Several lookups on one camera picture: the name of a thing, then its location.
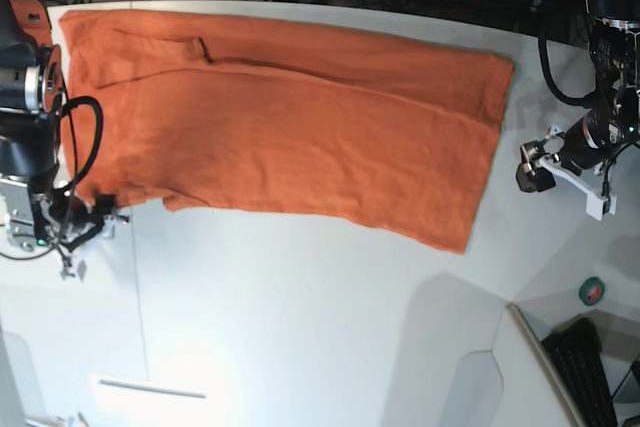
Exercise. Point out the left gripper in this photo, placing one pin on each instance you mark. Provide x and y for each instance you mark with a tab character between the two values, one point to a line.
596	138

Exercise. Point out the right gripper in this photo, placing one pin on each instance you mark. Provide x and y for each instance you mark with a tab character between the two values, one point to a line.
38	214

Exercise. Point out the orange t-shirt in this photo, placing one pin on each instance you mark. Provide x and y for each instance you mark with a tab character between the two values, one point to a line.
269	115

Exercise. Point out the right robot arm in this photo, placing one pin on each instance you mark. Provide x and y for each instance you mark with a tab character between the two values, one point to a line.
35	105

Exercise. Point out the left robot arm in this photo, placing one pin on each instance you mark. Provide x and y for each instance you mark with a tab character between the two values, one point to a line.
613	46

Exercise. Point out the green tape roll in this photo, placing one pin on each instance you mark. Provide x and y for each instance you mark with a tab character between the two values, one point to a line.
592	291

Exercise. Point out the black keyboard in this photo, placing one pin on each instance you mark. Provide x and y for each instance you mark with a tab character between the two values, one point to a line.
575	353

